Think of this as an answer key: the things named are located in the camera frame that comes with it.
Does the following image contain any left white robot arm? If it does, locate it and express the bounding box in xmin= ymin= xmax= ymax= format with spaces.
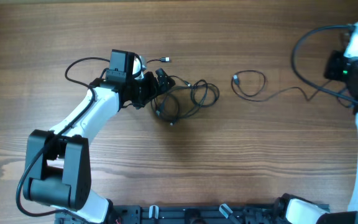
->
xmin=16 ymin=50 xmax=175 ymax=223

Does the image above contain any thick black cable bundle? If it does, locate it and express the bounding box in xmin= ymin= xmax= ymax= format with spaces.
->
xmin=146 ymin=56 xmax=221 ymax=127

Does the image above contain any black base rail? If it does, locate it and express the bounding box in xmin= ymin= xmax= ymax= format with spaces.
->
xmin=54 ymin=203 xmax=331 ymax=224

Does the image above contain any thin black usb cable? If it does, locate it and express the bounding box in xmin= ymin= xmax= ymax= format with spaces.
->
xmin=230 ymin=70 xmax=334 ymax=103

